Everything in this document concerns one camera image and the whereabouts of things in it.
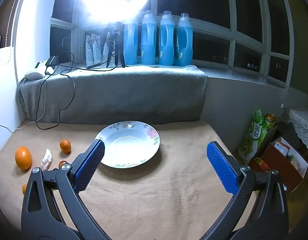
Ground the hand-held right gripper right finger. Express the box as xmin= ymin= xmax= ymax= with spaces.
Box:
xmin=199 ymin=141 xmax=290 ymax=240

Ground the white floral plate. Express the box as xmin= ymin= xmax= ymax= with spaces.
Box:
xmin=94 ymin=121 xmax=161 ymax=168

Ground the white window frame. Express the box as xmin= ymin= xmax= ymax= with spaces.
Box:
xmin=50 ymin=0 xmax=295 ymax=88

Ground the white lace cloth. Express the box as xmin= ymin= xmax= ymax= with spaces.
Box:
xmin=289 ymin=109 xmax=308 ymax=155

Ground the white paper bag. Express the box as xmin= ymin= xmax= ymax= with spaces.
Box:
xmin=0 ymin=46 xmax=21 ymax=128

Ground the brown cardboard box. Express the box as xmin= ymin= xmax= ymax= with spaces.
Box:
xmin=249 ymin=136 xmax=308 ymax=193

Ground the beige blanket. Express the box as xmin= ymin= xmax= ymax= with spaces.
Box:
xmin=0 ymin=120 xmax=260 ymax=240

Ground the grey blanket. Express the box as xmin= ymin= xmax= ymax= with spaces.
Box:
xmin=17 ymin=65 xmax=208 ymax=125

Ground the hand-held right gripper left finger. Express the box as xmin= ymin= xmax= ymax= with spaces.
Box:
xmin=21 ymin=139 xmax=112 ymax=240

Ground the black cable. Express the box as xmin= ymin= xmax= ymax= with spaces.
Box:
xmin=36 ymin=52 xmax=127 ymax=130

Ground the medium tangerine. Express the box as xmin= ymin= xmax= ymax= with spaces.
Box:
xmin=60 ymin=140 xmax=72 ymax=154

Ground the black power adapter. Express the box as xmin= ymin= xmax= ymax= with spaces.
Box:
xmin=46 ymin=56 xmax=60 ymax=67

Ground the large orange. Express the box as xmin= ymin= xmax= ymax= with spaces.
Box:
xmin=15 ymin=147 xmax=33 ymax=170

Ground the black tripod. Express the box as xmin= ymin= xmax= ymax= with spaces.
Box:
xmin=106 ymin=21 xmax=126 ymax=68

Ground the white cable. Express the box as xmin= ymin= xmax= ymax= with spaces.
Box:
xmin=0 ymin=80 xmax=48 ymax=130

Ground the green snack bag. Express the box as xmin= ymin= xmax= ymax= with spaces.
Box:
xmin=238 ymin=109 xmax=266 ymax=165

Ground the white charger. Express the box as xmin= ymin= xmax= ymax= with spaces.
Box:
xmin=35 ymin=60 xmax=55 ymax=75

